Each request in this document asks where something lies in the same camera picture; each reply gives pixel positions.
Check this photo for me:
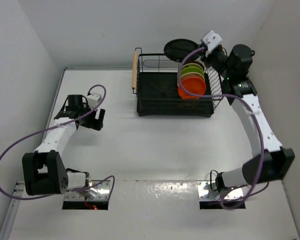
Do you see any brown yellow patterned plate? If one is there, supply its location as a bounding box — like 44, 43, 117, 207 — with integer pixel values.
190, 61, 204, 68

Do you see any lime green plate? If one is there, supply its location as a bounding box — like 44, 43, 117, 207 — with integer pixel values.
180, 66, 204, 77

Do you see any beige floral plate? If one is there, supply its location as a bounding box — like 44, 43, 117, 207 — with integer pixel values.
181, 62, 204, 72

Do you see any cream plate with black patch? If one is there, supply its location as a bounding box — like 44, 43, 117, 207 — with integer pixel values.
180, 72, 205, 87

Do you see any orange plate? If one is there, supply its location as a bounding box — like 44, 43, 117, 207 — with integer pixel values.
178, 77, 207, 99

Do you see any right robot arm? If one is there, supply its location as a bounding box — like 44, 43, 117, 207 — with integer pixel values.
202, 44, 295, 193

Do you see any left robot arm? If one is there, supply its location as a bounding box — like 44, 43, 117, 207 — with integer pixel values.
22, 93, 106, 196

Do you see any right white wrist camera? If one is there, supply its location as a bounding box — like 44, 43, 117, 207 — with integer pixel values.
200, 30, 223, 57

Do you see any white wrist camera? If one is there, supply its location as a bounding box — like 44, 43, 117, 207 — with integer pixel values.
200, 30, 223, 57
86, 93, 102, 109

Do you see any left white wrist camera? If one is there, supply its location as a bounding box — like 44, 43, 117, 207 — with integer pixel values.
86, 93, 102, 109

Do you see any black wire dish rack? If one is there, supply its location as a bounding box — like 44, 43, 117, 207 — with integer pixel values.
131, 47, 223, 118

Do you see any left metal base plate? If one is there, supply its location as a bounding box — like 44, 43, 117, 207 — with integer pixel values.
64, 180, 112, 202

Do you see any metal base plate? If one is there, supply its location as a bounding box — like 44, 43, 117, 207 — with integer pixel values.
197, 180, 244, 202
64, 180, 112, 202

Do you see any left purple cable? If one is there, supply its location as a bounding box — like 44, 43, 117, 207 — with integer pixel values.
0, 84, 116, 201

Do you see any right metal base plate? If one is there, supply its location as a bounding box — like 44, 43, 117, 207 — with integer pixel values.
197, 180, 244, 202

